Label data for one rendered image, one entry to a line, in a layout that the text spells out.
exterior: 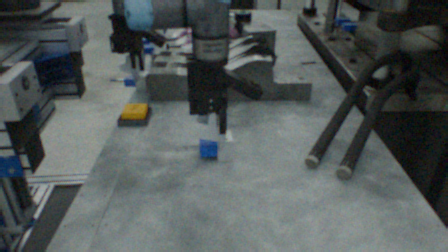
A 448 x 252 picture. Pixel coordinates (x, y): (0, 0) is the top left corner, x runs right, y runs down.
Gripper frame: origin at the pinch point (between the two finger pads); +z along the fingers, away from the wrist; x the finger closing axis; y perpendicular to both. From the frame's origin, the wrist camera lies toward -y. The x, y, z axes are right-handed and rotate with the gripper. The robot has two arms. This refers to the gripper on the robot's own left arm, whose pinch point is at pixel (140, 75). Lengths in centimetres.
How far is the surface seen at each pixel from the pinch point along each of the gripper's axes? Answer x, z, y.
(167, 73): 8.0, -4.3, -11.3
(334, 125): 29, -1, -58
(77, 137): -92, 85, 84
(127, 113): 24.7, 1.1, -4.0
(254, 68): 5.6, -6.1, -37.4
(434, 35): -57, -1, -114
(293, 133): 25, 5, -49
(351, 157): 40, 1, -60
